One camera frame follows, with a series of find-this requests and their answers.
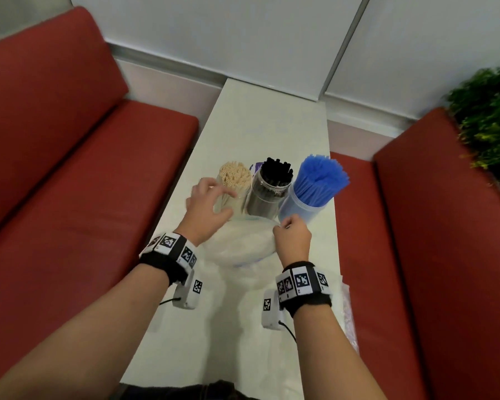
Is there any green plant hedge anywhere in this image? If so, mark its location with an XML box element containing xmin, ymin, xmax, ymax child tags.
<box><xmin>446</xmin><ymin>56</ymin><xmax>500</xmax><ymax>192</ymax></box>

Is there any person's left forearm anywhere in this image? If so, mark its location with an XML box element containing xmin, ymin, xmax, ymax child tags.
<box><xmin>0</xmin><ymin>264</ymin><xmax>171</xmax><ymax>400</ymax></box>

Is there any frosted plastic jar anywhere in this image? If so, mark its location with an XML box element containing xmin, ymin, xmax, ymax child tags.
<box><xmin>278</xmin><ymin>185</ymin><xmax>332</xmax><ymax>224</ymax></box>

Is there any clear glass jar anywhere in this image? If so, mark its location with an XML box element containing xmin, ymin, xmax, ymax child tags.
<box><xmin>214</xmin><ymin>162</ymin><xmax>253</xmax><ymax>215</ymax></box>
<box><xmin>246</xmin><ymin>157</ymin><xmax>294</xmax><ymax>219</ymax></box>

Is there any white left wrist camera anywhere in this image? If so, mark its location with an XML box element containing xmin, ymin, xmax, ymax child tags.
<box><xmin>173</xmin><ymin>268</ymin><xmax>204</xmax><ymax>310</ymax></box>

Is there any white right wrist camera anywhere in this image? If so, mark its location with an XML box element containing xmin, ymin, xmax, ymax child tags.
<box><xmin>261</xmin><ymin>288</ymin><xmax>285</xmax><ymax>331</ymax></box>

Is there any small bunch of blue straws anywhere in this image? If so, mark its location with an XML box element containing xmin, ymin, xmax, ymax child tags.
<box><xmin>293</xmin><ymin>153</ymin><xmax>351</xmax><ymax>207</ymax></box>

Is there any clear blue-zip bag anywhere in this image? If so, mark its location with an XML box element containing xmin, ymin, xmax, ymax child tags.
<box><xmin>202</xmin><ymin>215</ymin><xmax>278</xmax><ymax>268</ymax></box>

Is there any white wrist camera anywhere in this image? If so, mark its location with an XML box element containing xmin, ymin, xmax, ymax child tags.
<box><xmin>261</xmin><ymin>288</ymin><xmax>285</xmax><ymax>331</ymax></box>
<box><xmin>173</xmin><ymin>268</ymin><xmax>204</xmax><ymax>310</ymax></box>

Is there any small bunch of black straws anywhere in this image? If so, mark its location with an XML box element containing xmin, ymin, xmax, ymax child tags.
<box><xmin>260</xmin><ymin>157</ymin><xmax>294</xmax><ymax>188</ymax></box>

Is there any person's right forearm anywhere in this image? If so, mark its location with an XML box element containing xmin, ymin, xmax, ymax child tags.
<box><xmin>293</xmin><ymin>303</ymin><xmax>388</xmax><ymax>400</ymax></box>

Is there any person's dark clothing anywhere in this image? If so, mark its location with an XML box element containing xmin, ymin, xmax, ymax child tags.
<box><xmin>118</xmin><ymin>379</ymin><xmax>259</xmax><ymax>400</ymax></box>

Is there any red sofa beside plant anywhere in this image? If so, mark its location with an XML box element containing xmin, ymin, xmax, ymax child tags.
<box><xmin>329</xmin><ymin>107</ymin><xmax>500</xmax><ymax>400</ymax></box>

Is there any black right wristband with markers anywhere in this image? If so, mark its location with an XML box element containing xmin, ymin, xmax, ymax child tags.
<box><xmin>274</xmin><ymin>261</ymin><xmax>333</xmax><ymax>318</ymax></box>

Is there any black wristband with markers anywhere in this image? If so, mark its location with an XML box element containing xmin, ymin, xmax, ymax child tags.
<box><xmin>274</xmin><ymin>261</ymin><xmax>333</xmax><ymax>318</ymax></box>
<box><xmin>139</xmin><ymin>232</ymin><xmax>199</xmax><ymax>286</ymax></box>

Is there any person's left hand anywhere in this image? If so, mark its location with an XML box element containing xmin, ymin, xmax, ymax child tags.
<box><xmin>185</xmin><ymin>177</ymin><xmax>237</xmax><ymax>246</ymax></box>

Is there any black left wristband with markers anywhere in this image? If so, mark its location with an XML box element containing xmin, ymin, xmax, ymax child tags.
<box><xmin>139</xmin><ymin>232</ymin><xmax>199</xmax><ymax>286</ymax></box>

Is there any person's right hand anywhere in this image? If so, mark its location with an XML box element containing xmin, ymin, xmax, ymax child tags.
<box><xmin>273</xmin><ymin>214</ymin><xmax>313</xmax><ymax>269</ymax></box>

